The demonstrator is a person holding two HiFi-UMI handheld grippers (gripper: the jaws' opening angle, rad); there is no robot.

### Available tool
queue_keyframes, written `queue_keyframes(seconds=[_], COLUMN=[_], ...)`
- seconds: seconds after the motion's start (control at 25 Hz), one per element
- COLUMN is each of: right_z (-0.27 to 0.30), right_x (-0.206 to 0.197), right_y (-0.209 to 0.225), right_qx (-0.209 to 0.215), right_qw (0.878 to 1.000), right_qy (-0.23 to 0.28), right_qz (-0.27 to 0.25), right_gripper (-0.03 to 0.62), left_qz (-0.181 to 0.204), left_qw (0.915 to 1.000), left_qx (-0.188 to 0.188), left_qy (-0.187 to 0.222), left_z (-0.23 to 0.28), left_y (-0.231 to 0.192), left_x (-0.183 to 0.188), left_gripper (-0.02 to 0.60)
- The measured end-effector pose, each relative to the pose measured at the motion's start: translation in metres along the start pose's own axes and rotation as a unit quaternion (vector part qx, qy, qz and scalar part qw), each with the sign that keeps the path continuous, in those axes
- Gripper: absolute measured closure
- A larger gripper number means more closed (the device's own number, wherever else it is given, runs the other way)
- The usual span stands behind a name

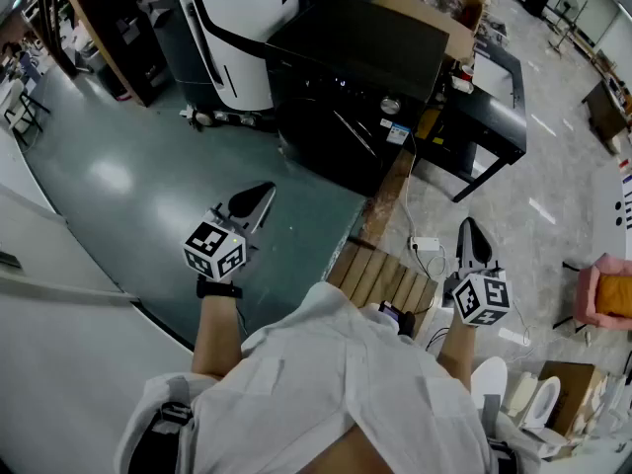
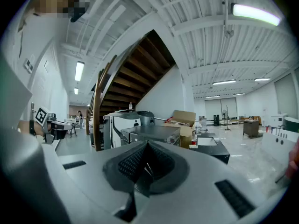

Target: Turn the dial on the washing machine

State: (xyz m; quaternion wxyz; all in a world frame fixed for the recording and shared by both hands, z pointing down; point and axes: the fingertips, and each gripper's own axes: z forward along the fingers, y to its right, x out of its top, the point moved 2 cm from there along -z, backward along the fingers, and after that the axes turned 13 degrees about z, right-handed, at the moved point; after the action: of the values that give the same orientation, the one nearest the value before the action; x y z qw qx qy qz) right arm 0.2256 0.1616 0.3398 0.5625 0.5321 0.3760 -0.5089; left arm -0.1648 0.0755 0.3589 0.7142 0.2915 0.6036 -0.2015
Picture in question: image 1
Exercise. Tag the standing fan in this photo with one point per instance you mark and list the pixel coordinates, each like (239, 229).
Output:
(568, 18)

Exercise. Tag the white cup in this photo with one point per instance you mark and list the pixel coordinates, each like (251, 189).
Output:
(462, 85)

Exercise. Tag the pink chair with orange cushion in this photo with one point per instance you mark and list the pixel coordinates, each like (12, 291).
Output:
(587, 294)

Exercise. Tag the person's white shirt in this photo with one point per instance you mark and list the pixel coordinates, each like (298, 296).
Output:
(321, 378)

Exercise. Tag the white and black machine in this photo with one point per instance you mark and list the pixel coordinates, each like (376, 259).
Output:
(237, 32)

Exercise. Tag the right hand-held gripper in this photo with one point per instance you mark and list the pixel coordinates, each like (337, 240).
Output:
(481, 296)

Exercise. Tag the person's left forearm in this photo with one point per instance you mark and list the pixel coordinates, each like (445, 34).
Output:
(217, 334)

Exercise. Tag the wooden slatted pallet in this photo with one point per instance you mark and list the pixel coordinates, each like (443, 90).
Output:
(385, 277)

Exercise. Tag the white toilet seat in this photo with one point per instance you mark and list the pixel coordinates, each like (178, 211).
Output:
(543, 403)

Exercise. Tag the blue and white label sticker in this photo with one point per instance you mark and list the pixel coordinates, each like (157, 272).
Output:
(398, 133)

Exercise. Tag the large open cardboard box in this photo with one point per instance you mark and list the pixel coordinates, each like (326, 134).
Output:
(434, 13)

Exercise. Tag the white flat box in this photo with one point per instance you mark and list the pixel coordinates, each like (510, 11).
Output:
(494, 73)

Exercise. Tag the black wristband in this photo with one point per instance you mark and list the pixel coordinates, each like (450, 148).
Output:
(217, 290)

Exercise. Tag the red cup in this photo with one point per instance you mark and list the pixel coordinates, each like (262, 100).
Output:
(466, 73)

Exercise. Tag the yellow cloth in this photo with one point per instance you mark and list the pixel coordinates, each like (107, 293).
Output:
(614, 296)

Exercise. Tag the black metal table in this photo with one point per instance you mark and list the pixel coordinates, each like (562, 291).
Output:
(494, 116)

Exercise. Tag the white folding chair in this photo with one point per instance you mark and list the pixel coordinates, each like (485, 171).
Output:
(22, 106)

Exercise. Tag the black washing machine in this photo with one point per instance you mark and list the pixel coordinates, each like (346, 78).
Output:
(345, 57)

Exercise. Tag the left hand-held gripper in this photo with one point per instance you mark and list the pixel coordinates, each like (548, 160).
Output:
(212, 250)

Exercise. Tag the brown wooden desk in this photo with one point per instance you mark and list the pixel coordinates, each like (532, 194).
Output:
(605, 111)

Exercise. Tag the white round lid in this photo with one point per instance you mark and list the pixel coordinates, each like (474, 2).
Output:
(490, 383)

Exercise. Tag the black chest-mounted device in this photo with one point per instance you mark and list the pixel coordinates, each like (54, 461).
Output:
(395, 316)

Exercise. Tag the small brown cardboard box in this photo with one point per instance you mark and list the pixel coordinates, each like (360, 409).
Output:
(575, 393)

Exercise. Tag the white power strip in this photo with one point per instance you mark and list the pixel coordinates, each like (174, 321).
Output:
(424, 244)

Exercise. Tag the person's right forearm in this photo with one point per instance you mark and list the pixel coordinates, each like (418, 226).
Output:
(456, 348)

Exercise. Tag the brown wooden shelf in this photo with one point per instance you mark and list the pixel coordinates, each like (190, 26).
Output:
(99, 42)

